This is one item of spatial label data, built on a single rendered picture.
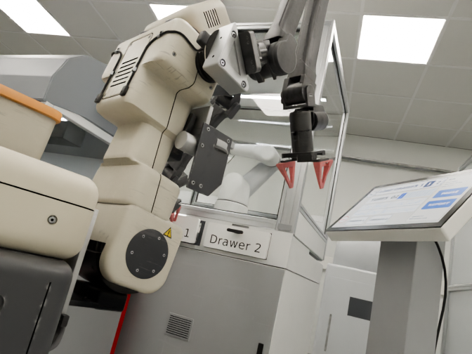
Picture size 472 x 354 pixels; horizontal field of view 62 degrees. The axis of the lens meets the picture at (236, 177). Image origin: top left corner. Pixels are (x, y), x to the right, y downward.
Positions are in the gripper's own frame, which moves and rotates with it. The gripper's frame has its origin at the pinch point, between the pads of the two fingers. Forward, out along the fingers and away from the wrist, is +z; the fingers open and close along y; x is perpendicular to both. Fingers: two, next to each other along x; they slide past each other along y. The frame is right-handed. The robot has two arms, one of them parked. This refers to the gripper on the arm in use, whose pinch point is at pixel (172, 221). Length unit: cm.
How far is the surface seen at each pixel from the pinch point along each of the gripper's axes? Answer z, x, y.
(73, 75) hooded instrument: -54, 82, 44
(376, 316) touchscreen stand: 8, -88, -21
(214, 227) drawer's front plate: 3.6, -17.7, 5.7
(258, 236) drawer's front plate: 3.7, -38.5, 5.4
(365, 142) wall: 95, -48, 371
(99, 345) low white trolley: 36, 15, -42
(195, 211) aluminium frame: 0.6, -5.5, 11.5
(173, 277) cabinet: 22.7, -2.5, -9.5
